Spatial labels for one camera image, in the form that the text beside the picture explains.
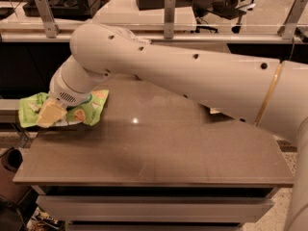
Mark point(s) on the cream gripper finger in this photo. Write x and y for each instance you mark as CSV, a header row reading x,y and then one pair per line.
x,y
51,111

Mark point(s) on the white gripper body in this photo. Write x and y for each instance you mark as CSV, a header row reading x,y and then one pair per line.
x,y
64,95

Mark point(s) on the green rice chip bag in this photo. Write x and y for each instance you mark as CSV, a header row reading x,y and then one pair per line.
x,y
88,112

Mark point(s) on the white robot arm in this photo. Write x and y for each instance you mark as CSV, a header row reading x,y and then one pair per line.
x,y
267,93

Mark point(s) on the dark bin at left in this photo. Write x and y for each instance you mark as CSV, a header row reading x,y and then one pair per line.
x,y
10,192

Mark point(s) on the black equipment case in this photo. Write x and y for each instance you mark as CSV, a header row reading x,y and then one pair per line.
x,y
76,9

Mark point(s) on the grey drawer front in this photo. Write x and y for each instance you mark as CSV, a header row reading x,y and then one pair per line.
x,y
154,209

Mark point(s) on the black office chair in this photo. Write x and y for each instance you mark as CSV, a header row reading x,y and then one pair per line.
x,y
221,7

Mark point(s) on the left metal railing bracket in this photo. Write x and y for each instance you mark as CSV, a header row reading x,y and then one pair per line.
x,y
50,27

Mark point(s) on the metal railing bracket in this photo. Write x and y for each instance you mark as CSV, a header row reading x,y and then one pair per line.
x,y
287,30
169,16
50,27

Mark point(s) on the middle metal railing bracket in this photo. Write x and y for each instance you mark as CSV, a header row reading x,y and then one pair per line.
x,y
169,16

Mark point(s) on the right metal railing bracket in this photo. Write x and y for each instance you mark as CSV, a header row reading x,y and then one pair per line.
x,y
287,30

